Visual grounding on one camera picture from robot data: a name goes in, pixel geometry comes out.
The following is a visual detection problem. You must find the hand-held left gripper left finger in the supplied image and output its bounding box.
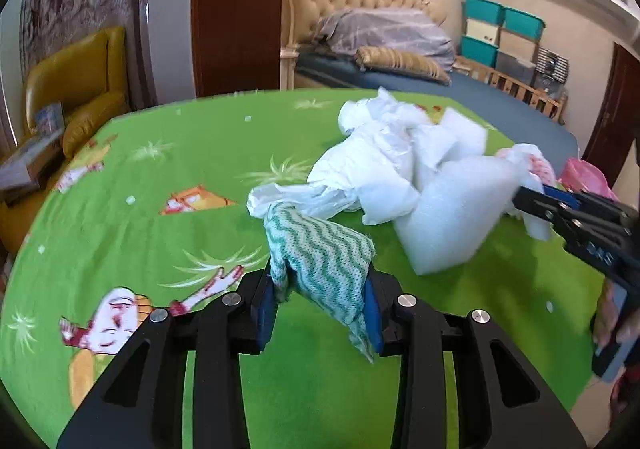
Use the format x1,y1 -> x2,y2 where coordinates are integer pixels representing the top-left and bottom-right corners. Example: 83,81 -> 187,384
57,269 -> 281,449

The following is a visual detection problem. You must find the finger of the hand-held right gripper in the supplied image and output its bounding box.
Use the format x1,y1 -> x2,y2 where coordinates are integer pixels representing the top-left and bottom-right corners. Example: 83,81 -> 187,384
542,184 -> 628,217
511,184 -> 583,242

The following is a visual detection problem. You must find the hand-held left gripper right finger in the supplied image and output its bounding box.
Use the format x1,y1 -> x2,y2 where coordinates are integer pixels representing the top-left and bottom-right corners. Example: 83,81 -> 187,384
362,271 -> 588,449

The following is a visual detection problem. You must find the pink lined waste bin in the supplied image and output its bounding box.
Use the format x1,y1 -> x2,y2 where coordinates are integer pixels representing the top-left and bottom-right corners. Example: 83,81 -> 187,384
557,158 -> 621,202

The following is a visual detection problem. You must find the green wavy patterned cloth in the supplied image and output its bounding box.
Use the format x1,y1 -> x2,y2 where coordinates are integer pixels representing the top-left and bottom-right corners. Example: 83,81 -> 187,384
263,202 -> 376,364

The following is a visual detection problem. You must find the person's right hand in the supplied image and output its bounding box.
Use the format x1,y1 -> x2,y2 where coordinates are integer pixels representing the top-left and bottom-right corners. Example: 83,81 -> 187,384
590,279 -> 640,351

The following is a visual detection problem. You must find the flat pink foam fruit net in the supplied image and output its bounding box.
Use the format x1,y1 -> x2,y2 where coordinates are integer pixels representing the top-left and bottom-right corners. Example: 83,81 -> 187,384
495,143 -> 557,190

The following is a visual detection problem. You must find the dark wooden door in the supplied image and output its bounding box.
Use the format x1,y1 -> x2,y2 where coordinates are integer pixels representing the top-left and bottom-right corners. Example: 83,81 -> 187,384
582,42 -> 640,175

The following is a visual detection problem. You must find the bed with blue sheet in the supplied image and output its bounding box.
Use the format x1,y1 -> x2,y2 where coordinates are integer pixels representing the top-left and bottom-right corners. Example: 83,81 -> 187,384
295,52 -> 581,165

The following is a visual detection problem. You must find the white foam block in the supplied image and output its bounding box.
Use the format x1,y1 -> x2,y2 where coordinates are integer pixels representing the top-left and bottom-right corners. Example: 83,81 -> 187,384
415,109 -> 488,175

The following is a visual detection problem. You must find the black white checkered bag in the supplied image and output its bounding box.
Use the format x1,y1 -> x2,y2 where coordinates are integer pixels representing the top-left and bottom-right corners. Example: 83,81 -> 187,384
535,46 -> 571,85

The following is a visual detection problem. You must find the white thin foam wrap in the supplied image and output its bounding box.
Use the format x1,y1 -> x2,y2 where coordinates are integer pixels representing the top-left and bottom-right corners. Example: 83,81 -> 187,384
306,136 -> 421,226

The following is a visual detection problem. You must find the clear grey storage box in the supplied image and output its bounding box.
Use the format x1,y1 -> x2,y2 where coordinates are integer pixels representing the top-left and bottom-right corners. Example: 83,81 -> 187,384
495,52 -> 537,80

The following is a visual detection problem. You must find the green printed tablecloth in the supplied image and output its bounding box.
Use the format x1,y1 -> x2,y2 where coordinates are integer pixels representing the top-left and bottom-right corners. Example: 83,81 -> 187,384
0,89 -> 608,449

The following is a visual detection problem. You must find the grey beige storage box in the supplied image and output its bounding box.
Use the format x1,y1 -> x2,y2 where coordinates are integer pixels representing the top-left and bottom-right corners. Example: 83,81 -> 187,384
499,29 -> 541,59

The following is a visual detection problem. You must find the teal storage box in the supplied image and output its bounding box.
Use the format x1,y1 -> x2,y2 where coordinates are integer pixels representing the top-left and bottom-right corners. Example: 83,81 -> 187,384
462,0 -> 505,25
460,35 -> 499,67
501,6 -> 545,37

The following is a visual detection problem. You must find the white crumpled plastic bag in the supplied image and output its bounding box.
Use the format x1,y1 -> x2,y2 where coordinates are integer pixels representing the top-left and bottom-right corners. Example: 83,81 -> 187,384
246,87 -> 436,220

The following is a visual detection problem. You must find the white storage box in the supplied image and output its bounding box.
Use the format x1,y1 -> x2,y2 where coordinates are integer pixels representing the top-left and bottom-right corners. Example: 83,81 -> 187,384
465,19 -> 501,46

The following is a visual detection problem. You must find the striped pillow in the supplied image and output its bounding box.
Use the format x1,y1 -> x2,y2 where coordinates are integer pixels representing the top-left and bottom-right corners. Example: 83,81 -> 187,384
354,46 -> 451,82

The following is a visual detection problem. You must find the lilac patterned quilt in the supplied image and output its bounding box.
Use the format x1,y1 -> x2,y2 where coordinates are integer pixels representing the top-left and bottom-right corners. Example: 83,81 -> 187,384
315,6 -> 456,70

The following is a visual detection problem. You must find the flat white cardboard box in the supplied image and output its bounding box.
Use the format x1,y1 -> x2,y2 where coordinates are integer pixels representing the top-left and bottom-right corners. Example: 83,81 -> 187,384
0,129 -> 66,190

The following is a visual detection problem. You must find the small colourful box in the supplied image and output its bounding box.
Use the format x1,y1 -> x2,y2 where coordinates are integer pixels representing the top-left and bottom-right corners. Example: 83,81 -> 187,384
32,102 -> 66,135

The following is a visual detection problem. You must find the dark wooden partition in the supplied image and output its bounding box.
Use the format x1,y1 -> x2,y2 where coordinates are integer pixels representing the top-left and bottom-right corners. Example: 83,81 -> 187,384
192,0 -> 287,97

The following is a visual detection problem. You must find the yellow leather armchair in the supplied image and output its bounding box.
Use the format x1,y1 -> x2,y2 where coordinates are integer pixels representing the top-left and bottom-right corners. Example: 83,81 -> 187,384
0,26 -> 131,255

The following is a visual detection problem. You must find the wooden crib rail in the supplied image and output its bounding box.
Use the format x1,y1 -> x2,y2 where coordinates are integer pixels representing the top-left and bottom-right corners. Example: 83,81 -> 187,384
454,55 -> 568,122

